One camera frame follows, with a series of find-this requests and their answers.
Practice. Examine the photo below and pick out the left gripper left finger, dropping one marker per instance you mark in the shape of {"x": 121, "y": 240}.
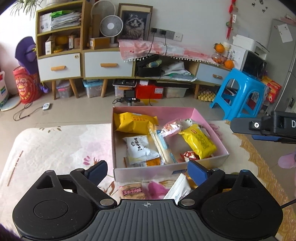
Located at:
{"x": 87, "y": 182}

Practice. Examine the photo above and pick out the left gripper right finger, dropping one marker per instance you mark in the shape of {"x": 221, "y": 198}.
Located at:
{"x": 209, "y": 183}

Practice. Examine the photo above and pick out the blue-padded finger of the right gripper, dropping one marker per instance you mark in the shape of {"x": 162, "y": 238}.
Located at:
{"x": 266, "y": 138}

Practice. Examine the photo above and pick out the small red snack packet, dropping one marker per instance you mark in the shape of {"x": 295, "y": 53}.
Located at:
{"x": 189, "y": 156}

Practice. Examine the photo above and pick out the yellow snack packet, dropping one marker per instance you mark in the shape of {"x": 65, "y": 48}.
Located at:
{"x": 199, "y": 142}

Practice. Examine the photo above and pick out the long beige biscuit stick pack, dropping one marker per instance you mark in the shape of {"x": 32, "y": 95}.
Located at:
{"x": 163, "y": 148}

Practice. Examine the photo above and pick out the white snack packet black print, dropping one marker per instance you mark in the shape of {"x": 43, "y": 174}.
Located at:
{"x": 139, "y": 150}

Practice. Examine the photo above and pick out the pink clear candy packet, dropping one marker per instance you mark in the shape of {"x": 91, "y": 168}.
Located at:
{"x": 171, "y": 128}

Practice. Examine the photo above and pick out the pink cardboard snack box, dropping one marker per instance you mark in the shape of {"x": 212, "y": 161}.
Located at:
{"x": 164, "y": 115}

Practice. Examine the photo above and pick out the large yellow snack bag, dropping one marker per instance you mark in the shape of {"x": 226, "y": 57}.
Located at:
{"x": 134, "y": 122}

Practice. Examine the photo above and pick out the white snack packet blue print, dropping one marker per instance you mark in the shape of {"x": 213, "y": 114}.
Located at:
{"x": 179, "y": 189}

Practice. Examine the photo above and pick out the brown snack bar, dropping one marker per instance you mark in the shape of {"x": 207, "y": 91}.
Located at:
{"x": 132, "y": 191}

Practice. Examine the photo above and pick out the white floral table cloth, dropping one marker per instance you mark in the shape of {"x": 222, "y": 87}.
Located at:
{"x": 65, "y": 148}

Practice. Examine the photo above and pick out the black microwave oven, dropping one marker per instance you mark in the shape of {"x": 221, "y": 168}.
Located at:
{"x": 253, "y": 64}

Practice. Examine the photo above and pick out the orange fruit lower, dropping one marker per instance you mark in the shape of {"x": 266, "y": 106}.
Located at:
{"x": 229, "y": 64}

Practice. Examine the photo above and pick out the orange fruit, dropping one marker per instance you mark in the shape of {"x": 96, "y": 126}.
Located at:
{"x": 229, "y": 64}
{"x": 219, "y": 48}

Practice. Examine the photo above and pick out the clear storage bin blue lid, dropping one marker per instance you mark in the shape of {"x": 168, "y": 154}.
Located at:
{"x": 93, "y": 87}

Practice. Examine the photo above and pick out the clear storage bin right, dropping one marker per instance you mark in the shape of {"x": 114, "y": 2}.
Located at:
{"x": 174, "y": 92}

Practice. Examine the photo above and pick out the clear storage bin left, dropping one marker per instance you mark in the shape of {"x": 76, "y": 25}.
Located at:
{"x": 64, "y": 89}

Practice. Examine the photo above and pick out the orange fruit upper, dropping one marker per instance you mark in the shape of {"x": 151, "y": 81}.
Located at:
{"x": 219, "y": 48}

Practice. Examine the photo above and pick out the red cardboard box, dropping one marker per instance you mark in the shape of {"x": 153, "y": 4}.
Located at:
{"x": 148, "y": 90}

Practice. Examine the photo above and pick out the red printed bucket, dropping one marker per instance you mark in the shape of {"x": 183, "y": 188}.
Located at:
{"x": 28, "y": 85}

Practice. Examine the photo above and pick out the low wooden tv cabinet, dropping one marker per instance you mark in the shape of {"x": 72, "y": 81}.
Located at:
{"x": 182, "y": 71}

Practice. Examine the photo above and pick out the wooden shelf cabinet with drawers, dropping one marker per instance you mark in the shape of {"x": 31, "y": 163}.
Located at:
{"x": 65, "y": 50}

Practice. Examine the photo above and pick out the pink floral cloth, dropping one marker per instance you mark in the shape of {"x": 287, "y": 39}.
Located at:
{"x": 132, "y": 50}

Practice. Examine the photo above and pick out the purple plush toy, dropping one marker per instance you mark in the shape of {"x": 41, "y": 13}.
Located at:
{"x": 26, "y": 55}

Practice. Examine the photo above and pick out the white desk fan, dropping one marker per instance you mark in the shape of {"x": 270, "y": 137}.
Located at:
{"x": 105, "y": 22}

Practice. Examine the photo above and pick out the framed cat picture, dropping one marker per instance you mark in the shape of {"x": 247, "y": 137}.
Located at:
{"x": 136, "y": 20}

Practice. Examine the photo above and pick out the red hanging wall decoration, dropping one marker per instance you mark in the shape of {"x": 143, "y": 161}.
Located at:
{"x": 233, "y": 14}

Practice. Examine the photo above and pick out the wall power socket strip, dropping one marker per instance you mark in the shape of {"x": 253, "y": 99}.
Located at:
{"x": 166, "y": 34}

